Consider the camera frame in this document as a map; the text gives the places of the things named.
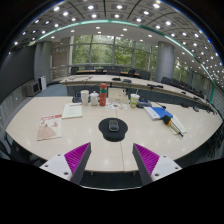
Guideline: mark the group of ceiling lights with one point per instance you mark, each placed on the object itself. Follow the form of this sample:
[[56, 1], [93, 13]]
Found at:
[[90, 7]]

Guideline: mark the white lidded mug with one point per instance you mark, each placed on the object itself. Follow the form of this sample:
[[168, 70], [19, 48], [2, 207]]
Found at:
[[94, 99]]

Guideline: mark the blue and white book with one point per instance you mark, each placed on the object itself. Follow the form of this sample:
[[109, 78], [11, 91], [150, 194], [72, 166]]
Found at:
[[161, 111]]

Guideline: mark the white text document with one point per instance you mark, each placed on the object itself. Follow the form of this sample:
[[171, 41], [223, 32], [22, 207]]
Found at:
[[72, 110]]

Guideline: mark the colourful sticker sheet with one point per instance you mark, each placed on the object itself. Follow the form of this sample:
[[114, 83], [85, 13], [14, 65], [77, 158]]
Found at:
[[116, 106]]

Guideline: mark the red and white leaflet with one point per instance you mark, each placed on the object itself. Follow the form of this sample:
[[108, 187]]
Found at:
[[50, 128]]

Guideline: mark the group of dark office chairs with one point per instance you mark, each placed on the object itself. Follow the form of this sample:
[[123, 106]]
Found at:
[[144, 74]]

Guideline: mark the grey boxy monitor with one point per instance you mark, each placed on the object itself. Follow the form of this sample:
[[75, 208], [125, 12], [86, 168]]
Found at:
[[31, 89]]

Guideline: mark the black mouse pad with wrist rest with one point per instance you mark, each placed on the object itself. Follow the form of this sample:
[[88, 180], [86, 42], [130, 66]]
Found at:
[[113, 136]]

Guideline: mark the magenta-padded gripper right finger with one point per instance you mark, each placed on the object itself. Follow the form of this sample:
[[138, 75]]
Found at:
[[146, 159]]

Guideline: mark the red bottle with green band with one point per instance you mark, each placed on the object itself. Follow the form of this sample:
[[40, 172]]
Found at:
[[103, 96]]

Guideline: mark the green and white paper cup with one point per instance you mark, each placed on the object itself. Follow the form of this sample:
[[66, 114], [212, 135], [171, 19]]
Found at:
[[134, 101]]

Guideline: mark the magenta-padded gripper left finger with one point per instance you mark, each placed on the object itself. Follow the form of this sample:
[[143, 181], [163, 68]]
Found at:
[[77, 157]]

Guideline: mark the cream cardboard box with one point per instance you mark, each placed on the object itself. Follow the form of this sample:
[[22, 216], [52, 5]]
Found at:
[[117, 96]]

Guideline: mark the white printed paper sheet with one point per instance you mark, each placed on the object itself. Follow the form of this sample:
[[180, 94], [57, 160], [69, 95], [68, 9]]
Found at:
[[180, 125]]

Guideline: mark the black computer mouse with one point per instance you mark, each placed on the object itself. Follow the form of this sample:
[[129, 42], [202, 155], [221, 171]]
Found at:
[[113, 125]]

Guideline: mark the black gooseneck conference microphone unit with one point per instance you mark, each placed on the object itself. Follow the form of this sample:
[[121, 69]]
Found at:
[[144, 104]]

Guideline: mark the long curved conference desk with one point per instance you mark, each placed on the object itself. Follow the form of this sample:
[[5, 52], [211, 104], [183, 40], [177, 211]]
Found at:
[[100, 79]]

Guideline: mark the plain white paper cup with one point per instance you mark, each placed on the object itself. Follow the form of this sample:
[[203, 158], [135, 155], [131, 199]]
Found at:
[[85, 97]]

